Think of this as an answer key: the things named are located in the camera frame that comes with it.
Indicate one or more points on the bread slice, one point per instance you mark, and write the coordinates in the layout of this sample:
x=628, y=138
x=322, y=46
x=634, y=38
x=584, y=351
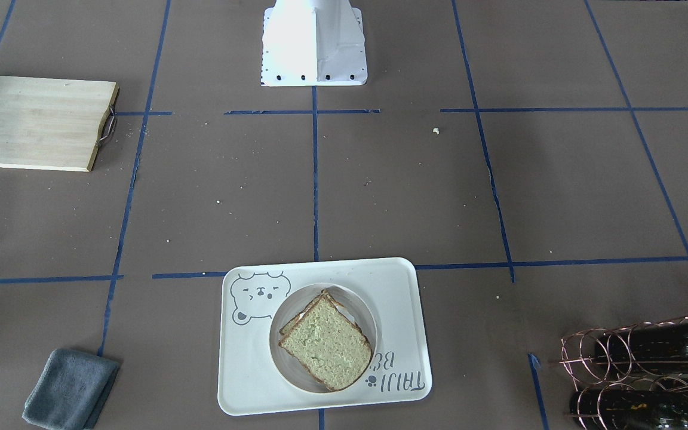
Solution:
x=284, y=331
x=334, y=351

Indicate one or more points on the white round plate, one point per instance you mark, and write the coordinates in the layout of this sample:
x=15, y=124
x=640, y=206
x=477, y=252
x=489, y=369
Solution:
x=288, y=367

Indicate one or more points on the white bear tray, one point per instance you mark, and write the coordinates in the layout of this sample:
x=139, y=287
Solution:
x=248, y=382

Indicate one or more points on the bread slice under egg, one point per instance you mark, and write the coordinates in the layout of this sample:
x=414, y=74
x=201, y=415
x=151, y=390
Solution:
x=284, y=331

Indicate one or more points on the dark wine bottle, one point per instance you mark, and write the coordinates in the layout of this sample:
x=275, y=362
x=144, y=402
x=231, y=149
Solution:
x=658, y=350
x=613, y=408

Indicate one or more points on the grey folded cloth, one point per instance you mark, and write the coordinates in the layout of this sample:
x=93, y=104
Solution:
x=72, y=390

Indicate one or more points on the wooden cutting board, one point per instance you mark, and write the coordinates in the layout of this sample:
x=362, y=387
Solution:
x=54, y=124

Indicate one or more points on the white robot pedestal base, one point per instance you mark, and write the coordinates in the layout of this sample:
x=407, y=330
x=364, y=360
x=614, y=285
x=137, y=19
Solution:
x=313, y=43

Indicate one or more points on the copper wire bottle rack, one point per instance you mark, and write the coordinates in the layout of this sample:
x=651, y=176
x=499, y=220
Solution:
x=632, y=377

